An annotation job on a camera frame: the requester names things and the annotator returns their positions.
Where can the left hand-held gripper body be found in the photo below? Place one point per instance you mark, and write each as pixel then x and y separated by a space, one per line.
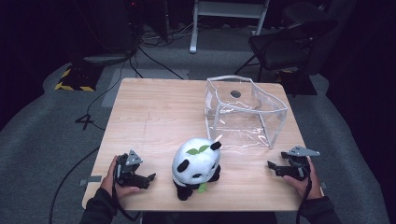
pixel 129 169

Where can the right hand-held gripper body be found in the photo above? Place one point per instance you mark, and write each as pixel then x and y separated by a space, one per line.
pixel 299 161

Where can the panda plush toy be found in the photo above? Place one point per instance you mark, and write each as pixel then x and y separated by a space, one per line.
pixel 196 160

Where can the clear plastic bag white trim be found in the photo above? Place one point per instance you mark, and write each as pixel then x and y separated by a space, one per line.
pixel 246 124

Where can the person's left hand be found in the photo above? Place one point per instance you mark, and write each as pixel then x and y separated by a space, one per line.
pixel 109 182

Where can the person's right hand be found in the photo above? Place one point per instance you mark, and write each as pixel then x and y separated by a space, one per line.
pixel 306 186

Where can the grey table clamp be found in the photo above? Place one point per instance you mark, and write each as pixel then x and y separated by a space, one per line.
pixel 324 185
pixel 91 179

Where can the dark round table grommet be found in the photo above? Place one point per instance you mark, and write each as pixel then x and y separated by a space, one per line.
pixel 235 94

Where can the yellow black striped base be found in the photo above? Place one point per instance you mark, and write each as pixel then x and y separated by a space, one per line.
pixel 77 79

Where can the black chair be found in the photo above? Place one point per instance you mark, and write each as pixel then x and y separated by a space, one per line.
pixel 280 46

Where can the dark equipment cabinet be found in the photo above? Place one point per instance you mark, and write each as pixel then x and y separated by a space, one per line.
pixel 109 28

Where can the white metal stand frame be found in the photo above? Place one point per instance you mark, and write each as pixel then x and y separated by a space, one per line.
pixel 227 9

